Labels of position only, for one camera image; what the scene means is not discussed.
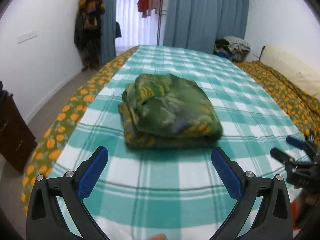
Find green landscape print padded jacket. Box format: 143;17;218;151
118;74;223;149

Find pile of clothes by bed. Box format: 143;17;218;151
213;36;251;62

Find orange floral green quilt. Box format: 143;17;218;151
21;46;319;216

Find cream bed headboard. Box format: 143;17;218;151
259;45;320;99

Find dark wooden dresser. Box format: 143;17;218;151
0;94;36;173

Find teal white plaid bed sheet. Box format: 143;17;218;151
49;46;307;239

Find blue curtain right panel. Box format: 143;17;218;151
163;0;249;54

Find blue curtain panel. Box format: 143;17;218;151
100;0;117;65
163;0;249;54

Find coats hanging on rack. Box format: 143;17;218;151
74;0;105;72

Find red garment hanging outside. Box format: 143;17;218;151
137;0;160;18

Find blue curtain left panel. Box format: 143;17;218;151
100;0;117;65

